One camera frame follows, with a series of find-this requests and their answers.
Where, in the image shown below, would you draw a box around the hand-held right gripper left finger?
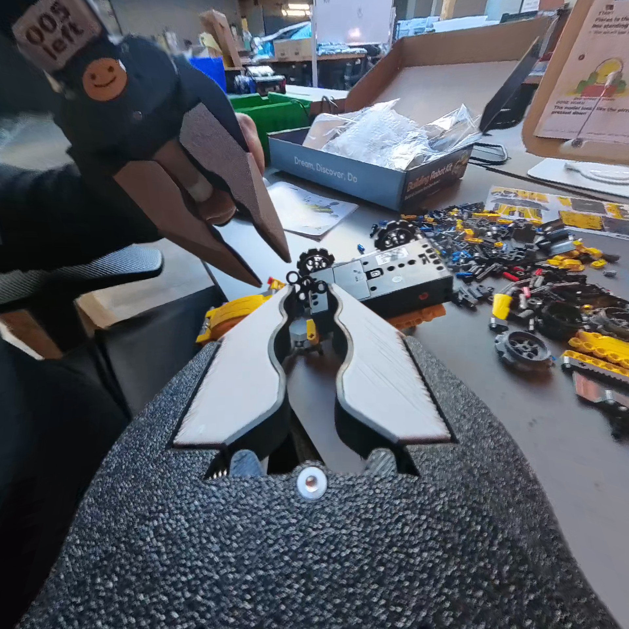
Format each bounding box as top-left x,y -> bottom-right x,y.
172,285 -> 295,452

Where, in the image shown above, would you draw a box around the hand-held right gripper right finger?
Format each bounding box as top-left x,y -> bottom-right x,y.
330,285 -> 456,449

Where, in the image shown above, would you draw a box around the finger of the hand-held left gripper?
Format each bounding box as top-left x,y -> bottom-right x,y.
179,103 -> 294,265
112,160 -> 265,289

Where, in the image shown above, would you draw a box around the yellow black brick vehicle model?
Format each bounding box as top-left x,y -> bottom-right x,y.
197,221 -> 456,356

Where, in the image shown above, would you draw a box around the person's left forearm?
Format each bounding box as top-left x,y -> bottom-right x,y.
0,162 -> 164,277

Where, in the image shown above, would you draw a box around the grey desk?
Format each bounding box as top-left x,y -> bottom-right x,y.
202,84 -> 629,620

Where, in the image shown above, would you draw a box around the person's left hand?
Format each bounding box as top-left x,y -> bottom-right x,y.
187,113 -> 268,229

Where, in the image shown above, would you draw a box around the green bin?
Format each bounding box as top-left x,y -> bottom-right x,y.
227,92 -> 314,159

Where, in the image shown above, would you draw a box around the blue bin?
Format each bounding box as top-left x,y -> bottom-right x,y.
191,56 -> 230,95

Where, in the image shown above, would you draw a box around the instruction booklet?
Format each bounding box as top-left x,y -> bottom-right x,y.
267,180 -> 360,239

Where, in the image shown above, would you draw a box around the dark chair armrest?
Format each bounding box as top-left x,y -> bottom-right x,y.
0,245 -> 166,307

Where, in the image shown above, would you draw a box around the grey sprocket wheel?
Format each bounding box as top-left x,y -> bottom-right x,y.
493,330 -> 555,373

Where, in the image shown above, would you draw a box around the blue cardboard box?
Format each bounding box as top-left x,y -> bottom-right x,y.
268,15 -> 557,213

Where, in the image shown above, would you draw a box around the clear plastic bags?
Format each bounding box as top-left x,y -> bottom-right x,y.
304,99 -> 483,171

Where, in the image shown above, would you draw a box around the whiteboard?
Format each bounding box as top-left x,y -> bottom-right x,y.
312,0 -> 397,46

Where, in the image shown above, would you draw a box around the pile of loose brick parts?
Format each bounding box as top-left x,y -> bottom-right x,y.
369,202 -> 629,439

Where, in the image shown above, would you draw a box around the yellow printed sheet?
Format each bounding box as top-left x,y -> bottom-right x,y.
486,186 -> 629,238

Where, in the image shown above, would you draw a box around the white flat tray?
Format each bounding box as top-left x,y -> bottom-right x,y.
527,157 -> 629,188

